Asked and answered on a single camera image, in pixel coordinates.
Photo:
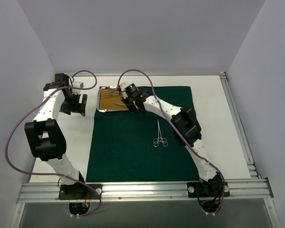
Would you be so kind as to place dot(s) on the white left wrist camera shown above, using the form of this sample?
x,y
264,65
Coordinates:
x,y
77,86

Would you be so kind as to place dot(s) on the steel tweezers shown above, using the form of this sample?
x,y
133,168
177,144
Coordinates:
x,y
110,91

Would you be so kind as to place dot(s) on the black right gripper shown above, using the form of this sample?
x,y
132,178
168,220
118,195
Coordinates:
x,y
132,101

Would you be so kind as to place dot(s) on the aluminium front frame rail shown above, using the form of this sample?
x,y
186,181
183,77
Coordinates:
x,y
147,191

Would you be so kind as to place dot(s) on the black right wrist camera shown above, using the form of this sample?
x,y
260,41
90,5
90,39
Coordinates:
x,y
128,89

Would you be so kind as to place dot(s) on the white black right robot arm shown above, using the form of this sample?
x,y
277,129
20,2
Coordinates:
x,y
186,128

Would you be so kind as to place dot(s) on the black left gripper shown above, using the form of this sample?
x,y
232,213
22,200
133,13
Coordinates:
x,y
74,104

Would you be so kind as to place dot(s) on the aluminium frame rail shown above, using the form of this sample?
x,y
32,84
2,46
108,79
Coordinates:
x,y
147,191
239,127

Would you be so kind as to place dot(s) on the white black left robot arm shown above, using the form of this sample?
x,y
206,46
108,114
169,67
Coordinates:
x,y
44,135

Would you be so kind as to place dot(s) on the aluminium right frame rail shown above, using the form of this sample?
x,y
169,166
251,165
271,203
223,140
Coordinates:
x,y
239,127

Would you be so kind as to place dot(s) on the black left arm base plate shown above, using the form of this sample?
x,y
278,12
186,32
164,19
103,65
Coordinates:
x,y
79,192

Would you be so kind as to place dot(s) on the steel tray with brown liner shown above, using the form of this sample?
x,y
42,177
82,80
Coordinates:
x,y
107,104

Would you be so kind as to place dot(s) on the steel surgical scissors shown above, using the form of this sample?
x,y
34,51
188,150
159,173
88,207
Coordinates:
x,y
159,139

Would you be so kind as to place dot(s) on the dark green surgical cloth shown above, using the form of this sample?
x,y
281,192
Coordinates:
x,y
122,150

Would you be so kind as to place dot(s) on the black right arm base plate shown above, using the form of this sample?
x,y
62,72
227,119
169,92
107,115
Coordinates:
x,y
207,189

